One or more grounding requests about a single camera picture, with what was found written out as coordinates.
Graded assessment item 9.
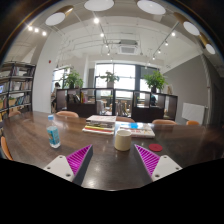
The left potted green plant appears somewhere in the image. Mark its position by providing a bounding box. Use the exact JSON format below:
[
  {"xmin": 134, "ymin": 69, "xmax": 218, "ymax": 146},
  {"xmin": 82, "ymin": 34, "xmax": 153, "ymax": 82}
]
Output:
[{"xmin": 64, "ymin": 70, "xmax": 83, "ymax": 89}]

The orange chair far left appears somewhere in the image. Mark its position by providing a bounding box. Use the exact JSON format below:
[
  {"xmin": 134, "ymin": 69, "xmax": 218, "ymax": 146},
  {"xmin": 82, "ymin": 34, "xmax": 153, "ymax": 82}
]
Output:
[{"xmin": 8, "ymin": 111, "xmax": 21, "ymax": 117}]

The orange chair behind books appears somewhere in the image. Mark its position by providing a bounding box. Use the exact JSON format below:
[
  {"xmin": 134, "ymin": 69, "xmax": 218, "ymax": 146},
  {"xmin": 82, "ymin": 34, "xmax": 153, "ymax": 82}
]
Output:
[{"xmin": 56, "ymin": 111, "xmax": 79, "ymax": 118}]

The right potted green plant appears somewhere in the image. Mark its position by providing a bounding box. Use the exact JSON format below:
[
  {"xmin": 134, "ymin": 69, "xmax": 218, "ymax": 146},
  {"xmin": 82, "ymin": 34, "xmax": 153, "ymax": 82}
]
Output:
[{"xmin": 144, "ymin": 70, "xmax": 166, "ymax": 93}]

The middle potted green plant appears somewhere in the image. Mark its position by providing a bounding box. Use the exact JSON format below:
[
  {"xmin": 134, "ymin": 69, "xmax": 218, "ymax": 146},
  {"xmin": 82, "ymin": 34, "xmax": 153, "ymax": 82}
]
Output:
[{"xmin": 101, "ymin": 71, "xmax": 120, "ymax": 88}]

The ceiling air conditioner vent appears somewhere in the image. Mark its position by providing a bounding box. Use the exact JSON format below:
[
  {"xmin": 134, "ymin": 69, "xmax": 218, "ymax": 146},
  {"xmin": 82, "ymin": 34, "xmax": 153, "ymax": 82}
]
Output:
[{"xmin": 119, "ymin": 40, "xmax": 138, "ymax": 55}]

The orange chair near left edge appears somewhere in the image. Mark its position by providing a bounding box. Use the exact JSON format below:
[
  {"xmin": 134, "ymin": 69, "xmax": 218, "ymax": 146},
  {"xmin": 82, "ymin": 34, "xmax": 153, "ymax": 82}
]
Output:
[{"xmin": 1, "ymin": 136, "xmax": 13, "ymax": 161}]

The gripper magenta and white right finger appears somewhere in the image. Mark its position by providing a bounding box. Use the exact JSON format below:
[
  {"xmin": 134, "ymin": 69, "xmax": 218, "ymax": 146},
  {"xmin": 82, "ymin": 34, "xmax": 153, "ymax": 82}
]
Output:
[{"xmin": 134, "ymin": 144, "xmax": 182, "ymax": 182}]

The tall bookshelf at left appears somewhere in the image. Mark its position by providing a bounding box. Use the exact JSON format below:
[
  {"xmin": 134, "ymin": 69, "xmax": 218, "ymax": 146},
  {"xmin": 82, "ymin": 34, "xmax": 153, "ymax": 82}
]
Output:
[{"xmin": 0, "ymin": 62, "xmax": 36, "ymax": 121}]

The dark low shelf divider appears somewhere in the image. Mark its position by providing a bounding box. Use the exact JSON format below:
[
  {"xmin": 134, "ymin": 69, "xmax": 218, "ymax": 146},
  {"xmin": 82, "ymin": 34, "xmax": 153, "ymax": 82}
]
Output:
[{"xmin": 56, "ymin": 88, "xmax": 178, "ymax": 122}]

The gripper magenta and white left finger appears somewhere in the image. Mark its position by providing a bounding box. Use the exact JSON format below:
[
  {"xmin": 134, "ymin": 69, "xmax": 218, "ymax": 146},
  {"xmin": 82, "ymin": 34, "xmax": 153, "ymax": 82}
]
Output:
[{"xmin": 44, "ymin": 144, "xmax": 93, "ymax": 186}]

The white board by wall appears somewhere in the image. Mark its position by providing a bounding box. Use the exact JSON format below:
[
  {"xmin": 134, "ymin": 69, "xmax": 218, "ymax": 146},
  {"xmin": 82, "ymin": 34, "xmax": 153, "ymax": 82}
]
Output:
[{"xmin": 182, "ymin": 103, "xmax": 205, "ymax": 124}]

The clear water bottle blue cap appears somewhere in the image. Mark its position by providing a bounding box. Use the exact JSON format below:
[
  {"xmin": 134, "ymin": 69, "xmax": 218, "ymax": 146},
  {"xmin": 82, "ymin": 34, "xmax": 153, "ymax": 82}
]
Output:
[{"xmin": 46, "ymin": 115, "xmax": 60, "ymax": 148}]

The potted green plant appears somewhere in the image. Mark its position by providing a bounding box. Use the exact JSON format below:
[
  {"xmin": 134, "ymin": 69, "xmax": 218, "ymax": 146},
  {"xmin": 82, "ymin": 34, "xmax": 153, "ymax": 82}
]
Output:
[
  {"xmin": 144, "ymin": 70, "xmax": 166, "ymax": 93},
  {"xmin": 101, "ymin": 71, "xmax": 120, "ymax": 88},
  {"xmin": 64, "ymin": 70, "xmax": 83, "ymax": 89}
]

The orange chair far right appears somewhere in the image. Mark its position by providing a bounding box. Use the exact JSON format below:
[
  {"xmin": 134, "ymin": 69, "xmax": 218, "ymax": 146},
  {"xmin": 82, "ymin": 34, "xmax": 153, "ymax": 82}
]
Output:
[{"xmin": 186, "ymin": 120, "xmax": 200, "ymax": 126}]

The orange chair centre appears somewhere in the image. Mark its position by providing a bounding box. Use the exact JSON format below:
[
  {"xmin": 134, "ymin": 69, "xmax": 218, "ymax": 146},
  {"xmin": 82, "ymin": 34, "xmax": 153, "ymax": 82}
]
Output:
[{"xmin": 116, "ymin": 116, "xmax": 135, "ymax": 123}]

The flat magazine with blue cover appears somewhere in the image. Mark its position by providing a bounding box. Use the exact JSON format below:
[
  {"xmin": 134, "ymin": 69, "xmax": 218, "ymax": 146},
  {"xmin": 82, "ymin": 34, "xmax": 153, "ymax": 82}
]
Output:
[{"xmin": 119, "ymin": 123, "xmax": 155, "ymax": 138}]

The stack of books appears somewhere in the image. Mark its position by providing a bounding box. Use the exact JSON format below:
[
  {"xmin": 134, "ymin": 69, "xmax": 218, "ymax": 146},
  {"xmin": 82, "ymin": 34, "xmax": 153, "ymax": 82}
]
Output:
[{"xmin": 82, "ymin": 115, "xmax": 116, "ymax": 135}]

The red round coaster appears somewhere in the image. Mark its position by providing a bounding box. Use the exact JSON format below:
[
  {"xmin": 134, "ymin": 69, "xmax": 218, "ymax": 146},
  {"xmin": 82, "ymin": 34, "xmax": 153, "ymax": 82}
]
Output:
[{"xmin": 149, "ymin": 144, "xmax": 163, "ymax": 152}]

